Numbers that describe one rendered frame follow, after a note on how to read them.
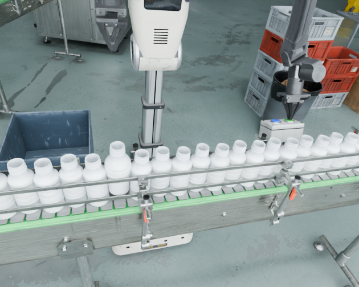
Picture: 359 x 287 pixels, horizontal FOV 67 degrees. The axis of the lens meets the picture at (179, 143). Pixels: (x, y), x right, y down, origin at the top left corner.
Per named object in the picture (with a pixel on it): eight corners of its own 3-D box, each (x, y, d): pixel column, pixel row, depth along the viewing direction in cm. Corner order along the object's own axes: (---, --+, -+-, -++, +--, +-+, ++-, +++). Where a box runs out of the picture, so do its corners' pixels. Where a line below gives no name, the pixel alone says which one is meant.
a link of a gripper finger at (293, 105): (306, 121, 102) (310, 95, 98) (289, 122, 100) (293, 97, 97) (294, 116, 108) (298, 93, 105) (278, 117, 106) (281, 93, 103)
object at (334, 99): (304, 110, 341) (311, 94, 327) (285, 94, 371) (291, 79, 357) (341, 107, 359) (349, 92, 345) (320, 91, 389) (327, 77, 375)
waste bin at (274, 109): (266, 150, 270) (290, 93, 230) (247, 123, 303) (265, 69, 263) (305, 146, 282) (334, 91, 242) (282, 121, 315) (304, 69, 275)
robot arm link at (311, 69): (298, 40, 95) (279, 51, 94) (326, 40, 85) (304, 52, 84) (305, 71, 101) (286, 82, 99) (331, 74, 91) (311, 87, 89)
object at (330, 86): (311, 94, 327) (319, 77, 313) (291, 79, 357) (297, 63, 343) (350, 92, 346) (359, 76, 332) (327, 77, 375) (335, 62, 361)
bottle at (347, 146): (331, 163, 104) (353, 129, 94) (342, 175, 100) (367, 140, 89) (318, 165, 102) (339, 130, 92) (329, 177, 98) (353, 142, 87)
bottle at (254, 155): (249, 191, 88) (265, 152, 78) (233, 182, 91) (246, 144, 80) (256, 180, 92) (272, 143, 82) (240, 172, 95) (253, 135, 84)
